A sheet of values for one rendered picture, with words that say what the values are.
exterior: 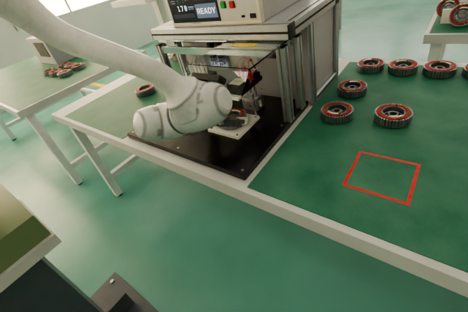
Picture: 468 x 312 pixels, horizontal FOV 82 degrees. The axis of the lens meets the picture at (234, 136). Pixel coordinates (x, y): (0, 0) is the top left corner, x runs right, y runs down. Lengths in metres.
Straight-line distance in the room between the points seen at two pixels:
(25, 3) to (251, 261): 1.37
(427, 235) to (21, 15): 0.96
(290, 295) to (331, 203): 0.77
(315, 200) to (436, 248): 0.26
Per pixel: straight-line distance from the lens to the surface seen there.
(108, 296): 1.75
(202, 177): 0.93
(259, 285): 1.50
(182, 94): 0.65
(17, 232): 1.00
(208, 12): 1.09
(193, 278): 1.60
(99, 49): 0.68
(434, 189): 0.85
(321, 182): 0.82
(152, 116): 0.74
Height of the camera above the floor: 1.34
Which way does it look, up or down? 34 degrees down
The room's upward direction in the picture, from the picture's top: 14 degrees counter-clockwise
